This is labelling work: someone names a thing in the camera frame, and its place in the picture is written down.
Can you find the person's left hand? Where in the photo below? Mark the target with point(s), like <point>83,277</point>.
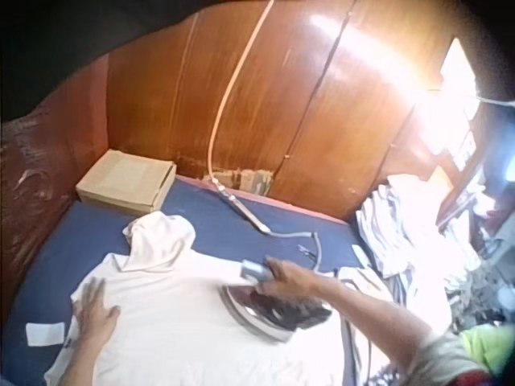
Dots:
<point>93,317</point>

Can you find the person's right hand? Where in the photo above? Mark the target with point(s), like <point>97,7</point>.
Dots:
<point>291,281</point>

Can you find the person's right fingers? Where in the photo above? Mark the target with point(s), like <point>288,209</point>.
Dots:
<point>269,283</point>

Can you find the grey clothes iron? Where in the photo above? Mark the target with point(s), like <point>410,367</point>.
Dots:
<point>273,317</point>

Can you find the white hooded garment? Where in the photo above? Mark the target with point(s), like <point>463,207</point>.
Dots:
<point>181,321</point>

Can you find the blue ironing blanket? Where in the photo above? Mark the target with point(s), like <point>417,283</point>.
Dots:
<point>241,241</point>

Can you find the white extension plug strip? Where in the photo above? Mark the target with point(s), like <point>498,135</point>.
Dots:
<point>241,209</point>

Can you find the striped white shirt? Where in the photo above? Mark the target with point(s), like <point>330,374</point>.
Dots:
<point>362,281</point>

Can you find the small white paper slip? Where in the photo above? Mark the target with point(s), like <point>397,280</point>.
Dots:
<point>360,254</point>

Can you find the pile of striped clothes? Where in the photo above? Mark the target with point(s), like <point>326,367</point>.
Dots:
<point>402,225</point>

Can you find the flat cardboard box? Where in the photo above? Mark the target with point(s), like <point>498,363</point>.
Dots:
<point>124,181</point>

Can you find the wooden wardrobe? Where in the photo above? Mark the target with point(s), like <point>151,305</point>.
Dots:
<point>161,100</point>

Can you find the yellow-green cloth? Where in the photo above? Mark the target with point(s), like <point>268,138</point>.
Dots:
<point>487,346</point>

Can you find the white paper label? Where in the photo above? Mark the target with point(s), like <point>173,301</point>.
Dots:
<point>44,333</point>

